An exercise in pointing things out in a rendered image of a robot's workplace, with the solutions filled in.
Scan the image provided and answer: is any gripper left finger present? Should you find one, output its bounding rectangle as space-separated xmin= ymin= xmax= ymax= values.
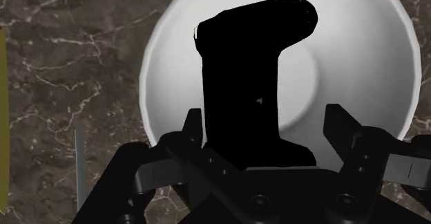
xmin=71 ymin=108 xmax=251 ymax=224

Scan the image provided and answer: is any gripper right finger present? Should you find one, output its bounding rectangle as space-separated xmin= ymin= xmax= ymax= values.
xmin=323 ymin=103 xmax=431 ymax=223

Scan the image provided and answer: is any thin grey stick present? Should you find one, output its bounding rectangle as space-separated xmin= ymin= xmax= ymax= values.
xmin=74 ymin=125 xmax=87 ymax=213

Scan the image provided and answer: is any white bowl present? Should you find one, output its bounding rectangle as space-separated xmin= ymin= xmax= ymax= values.
xmin=138 ymin=0 xmax=423 ymax=174

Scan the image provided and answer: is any black T-shaped object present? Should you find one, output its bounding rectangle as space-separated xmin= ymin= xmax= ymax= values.
xmin=193 ymin=0 xmax=319 ymax=171

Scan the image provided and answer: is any olive yellow flat object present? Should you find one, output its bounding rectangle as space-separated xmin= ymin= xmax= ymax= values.
xmin=0 ymin=28 xmax=10 ymax=216

